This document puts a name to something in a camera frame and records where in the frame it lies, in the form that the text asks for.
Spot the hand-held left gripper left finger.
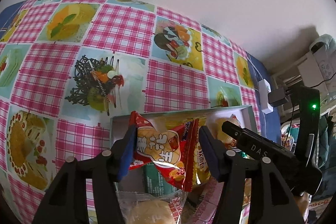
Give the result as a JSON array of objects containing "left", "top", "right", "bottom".
[{"left": 31, "top": 126, "right": 137, "bottom": 224}]

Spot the white power adapter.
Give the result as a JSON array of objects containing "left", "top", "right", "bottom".
[{"left": 258, "top": 79, "right": 274, "bottom": 115}]

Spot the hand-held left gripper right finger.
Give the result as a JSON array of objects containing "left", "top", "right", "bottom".
[{"left": 199, "top": 126, "right": 298, "bottom": 224}]

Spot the pink purple snack packet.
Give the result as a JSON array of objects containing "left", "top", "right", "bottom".
[{"left": 188, "top": 181, "right": 225, "bottom": 224}]

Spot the red twisted snack packet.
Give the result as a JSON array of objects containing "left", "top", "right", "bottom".
[{"left": 129, "top": 111, "right": 200, "bottom": 192}]

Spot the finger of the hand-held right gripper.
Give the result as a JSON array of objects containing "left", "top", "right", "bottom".
[{"left": 221, "top": 121, "right": 247, "bottom": 147}]

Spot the person's right hand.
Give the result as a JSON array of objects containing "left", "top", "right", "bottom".
[{"left": 293, "top": 191, "right": 312, "bottom": 220}]

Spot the clear bun packet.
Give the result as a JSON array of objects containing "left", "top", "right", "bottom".
[{"left": 116, "top": 190, "right": 182, "bottom": 224}]

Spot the dark green cloth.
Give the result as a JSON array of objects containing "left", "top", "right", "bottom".
[{"left": 314, "top": 113, "right": 336, "bottom": 202}]

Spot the yellow bread packet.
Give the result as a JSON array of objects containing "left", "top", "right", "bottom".
[{"left": 162, "top": 118, "right": 212, "bottom": 184}]

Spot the pile of colourful plastic bags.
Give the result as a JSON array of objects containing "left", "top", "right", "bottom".
[{"left": 280, "top": 132, "right": 297, "bottom": 152}]

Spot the dark grey plug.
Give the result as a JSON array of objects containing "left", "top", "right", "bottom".
[{"left": 268, "top": 87, "right": 292, "bottom": 107}]

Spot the white shallow box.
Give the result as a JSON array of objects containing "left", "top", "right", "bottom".
[{"left": 110, "top": 105, "right": 259, "bottom": 157}]

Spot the green snack packet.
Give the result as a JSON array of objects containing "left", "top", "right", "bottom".
[{"left": 142, "top": 163, "right": 182, "bottom": 198}]

